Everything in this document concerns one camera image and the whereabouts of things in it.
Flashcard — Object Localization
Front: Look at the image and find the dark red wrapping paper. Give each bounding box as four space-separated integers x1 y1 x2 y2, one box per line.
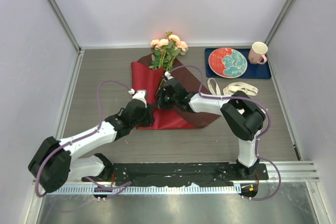
131 55 219 130

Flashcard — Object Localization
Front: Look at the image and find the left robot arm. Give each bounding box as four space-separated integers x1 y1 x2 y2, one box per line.
28 99 154 193

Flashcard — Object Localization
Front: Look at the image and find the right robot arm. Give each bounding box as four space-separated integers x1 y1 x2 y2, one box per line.
157 77 266 179

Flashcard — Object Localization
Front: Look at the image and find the cream ribbon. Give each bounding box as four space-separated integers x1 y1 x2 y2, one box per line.
207 78 258 96

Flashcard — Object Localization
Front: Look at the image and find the red and teal plate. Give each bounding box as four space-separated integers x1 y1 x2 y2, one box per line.
208 48 248 79

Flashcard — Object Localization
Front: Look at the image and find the blue tray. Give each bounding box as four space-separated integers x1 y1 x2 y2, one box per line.
204 48 271 79

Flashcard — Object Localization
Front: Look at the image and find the pink mug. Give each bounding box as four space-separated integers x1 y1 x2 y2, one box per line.
248 41 268 65

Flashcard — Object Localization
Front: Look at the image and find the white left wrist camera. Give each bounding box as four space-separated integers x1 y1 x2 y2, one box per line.
128 88 147 107

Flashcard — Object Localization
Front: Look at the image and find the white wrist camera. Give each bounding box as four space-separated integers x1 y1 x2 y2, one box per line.
164 71 174 81
128 88 147 107

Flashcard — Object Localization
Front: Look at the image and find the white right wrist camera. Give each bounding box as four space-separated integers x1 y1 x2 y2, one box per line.
164 71 174 81

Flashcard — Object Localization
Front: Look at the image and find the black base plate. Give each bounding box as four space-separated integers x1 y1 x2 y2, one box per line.
93 162 269 187

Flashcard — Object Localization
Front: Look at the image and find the aluminium front rail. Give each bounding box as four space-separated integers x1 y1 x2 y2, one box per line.
52 162 319 198

